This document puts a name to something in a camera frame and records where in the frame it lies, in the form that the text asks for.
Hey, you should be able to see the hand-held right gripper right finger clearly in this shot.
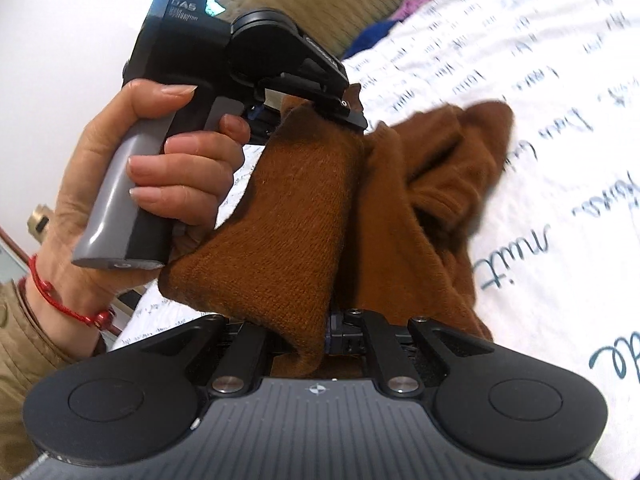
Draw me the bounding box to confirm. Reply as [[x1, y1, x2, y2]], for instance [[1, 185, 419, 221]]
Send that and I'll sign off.
[[322, 307, 496, 396]]

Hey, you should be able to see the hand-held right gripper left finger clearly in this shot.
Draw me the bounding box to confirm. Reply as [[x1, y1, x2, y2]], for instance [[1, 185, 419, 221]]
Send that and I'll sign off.
[[120, 314, 271, 396]]

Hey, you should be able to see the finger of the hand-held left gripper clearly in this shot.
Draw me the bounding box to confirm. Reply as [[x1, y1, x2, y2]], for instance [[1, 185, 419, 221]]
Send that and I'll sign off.
[[252, 85, 369, 134]]

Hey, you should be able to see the brown knit sweater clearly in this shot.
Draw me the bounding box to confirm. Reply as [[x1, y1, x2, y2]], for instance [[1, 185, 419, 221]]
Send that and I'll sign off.
[[159, 85, 516, 381]]

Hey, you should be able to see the person's left forearm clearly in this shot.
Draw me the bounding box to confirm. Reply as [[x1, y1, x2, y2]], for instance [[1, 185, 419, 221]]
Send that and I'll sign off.
[[0, 260, 108, 466]]

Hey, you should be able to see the person's left hand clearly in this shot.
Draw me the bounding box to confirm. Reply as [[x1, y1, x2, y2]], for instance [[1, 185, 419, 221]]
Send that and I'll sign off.
[[31, 80, 252, 311]]

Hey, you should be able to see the blue cloth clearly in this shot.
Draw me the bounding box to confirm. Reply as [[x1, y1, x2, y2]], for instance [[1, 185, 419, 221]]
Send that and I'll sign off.
[[345, 22, 401, 58]]

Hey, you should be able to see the purple cloth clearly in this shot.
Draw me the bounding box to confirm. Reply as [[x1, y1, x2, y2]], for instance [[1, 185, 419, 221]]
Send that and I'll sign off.
[[392, 0, 426, 21]]

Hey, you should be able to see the white printed blanket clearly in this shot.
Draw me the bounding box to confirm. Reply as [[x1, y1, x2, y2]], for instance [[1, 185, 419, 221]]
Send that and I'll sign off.
[[107, 0, 640, 480]]

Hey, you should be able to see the gold tower appliance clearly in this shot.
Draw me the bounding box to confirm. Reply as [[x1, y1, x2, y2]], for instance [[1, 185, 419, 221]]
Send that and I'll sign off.
[[27, 204, 52, 237]]

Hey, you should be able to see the red string bracelet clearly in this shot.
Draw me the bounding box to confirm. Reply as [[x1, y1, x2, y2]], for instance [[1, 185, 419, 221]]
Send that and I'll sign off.
[[27, 255, 117, 331]]

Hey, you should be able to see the brown wooden frame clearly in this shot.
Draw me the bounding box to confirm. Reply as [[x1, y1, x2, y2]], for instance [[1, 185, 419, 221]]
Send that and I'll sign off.
[[0, 227, 32, 267]]

